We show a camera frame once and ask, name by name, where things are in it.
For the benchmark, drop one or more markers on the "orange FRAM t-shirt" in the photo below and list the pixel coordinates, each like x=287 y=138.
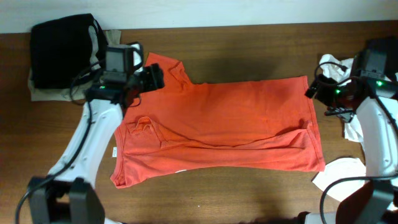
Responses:
x=268 y=124

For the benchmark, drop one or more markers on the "white t-shirt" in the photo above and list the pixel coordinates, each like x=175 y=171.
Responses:
x=347 y=166

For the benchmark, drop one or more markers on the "folded black garment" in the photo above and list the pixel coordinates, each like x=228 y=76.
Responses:
x=60 y=49

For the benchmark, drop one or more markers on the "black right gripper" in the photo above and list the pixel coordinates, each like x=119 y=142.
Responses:
x=315 y=88

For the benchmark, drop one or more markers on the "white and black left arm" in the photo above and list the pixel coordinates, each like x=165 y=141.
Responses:
x=67 y=194

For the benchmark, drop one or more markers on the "dark garment at right edge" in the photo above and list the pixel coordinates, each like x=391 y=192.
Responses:
x=388 y=44

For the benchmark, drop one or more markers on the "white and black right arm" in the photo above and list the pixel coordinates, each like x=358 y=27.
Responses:
x=375 y=105

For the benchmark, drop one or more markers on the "folded beige garment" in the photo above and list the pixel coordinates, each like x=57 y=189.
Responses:
x=37 y=94

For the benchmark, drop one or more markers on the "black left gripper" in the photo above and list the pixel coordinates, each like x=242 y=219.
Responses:
x=154 y=78

